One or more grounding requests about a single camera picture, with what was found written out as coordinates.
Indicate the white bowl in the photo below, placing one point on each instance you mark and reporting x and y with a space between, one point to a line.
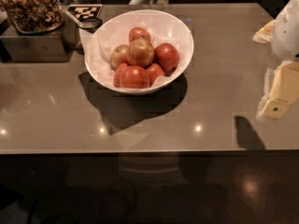
174 25

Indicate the front right red apple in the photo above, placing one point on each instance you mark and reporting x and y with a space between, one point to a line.
154 71

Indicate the top centre red-yellow apple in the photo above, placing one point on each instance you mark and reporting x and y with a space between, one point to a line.
140 52

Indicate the front left red apple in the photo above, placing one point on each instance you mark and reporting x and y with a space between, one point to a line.
117 75

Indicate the back red apple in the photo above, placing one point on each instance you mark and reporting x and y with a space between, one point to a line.
139 32

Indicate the dark metal box stand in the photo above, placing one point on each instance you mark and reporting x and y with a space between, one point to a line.
53 47

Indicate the left yellowish apple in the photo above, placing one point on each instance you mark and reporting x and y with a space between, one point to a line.
118 56

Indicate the black white fiducial marker card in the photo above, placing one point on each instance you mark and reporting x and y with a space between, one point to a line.
84 12

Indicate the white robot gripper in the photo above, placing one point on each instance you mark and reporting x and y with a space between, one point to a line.
286 34

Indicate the clear jar of granola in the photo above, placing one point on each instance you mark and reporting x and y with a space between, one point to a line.
34 16

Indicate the red apple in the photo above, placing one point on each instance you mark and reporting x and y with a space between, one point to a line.
167 56
154 71
139 32
134 77
117 75

